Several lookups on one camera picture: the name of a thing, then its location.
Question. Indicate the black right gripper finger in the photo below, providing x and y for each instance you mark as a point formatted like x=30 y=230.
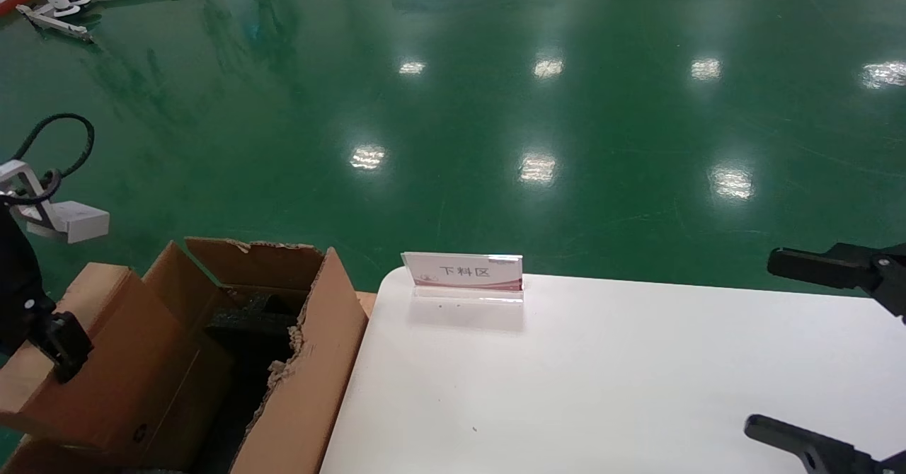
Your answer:
x=814 y=449
x=814 y=265

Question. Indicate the clear acrylic sign holder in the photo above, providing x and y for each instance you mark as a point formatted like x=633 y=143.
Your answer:
x=463 y=272

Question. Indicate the large brown cardboard box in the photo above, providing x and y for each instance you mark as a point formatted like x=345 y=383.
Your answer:
x=311 y=389

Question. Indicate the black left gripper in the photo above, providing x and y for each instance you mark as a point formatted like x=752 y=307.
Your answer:
x=14 y=283

